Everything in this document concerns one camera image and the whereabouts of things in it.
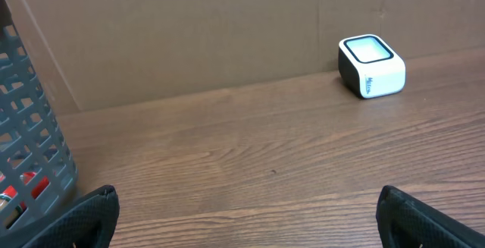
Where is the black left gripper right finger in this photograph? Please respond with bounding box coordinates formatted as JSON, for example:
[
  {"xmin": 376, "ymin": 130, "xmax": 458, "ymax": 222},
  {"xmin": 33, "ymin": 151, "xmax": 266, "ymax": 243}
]
[{"xmin": 376, "ymin": 185, "xmax": 484, "ymax": 248}]

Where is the white barcode scanner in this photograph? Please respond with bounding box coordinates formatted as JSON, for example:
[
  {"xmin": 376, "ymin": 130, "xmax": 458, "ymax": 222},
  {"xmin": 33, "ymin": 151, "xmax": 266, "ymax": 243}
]
[{"xmin": 338, "ymin": 34, "xmax": 406, "ymax": 99}]

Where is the grey plastic shopping basket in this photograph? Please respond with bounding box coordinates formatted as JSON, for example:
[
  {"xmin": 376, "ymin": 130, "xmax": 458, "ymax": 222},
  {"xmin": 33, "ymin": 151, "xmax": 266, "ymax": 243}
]
[{"xmin": 1, "ymin": 0, "xmax": 79, "ymax": 236}]

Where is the red spaghetti packet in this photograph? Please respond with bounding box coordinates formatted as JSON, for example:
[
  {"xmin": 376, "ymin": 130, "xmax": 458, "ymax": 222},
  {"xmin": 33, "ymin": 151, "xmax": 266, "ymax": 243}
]
[{"xmin": 1, "ymin": 171, "xmax": 50, "ymax": 215}]

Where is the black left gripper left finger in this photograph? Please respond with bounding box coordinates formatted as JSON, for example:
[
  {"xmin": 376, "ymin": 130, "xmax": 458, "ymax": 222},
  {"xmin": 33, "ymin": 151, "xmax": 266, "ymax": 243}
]
[{"xmin": 1, "ymin": 185, "xmax": 120, "ymax": 248}]

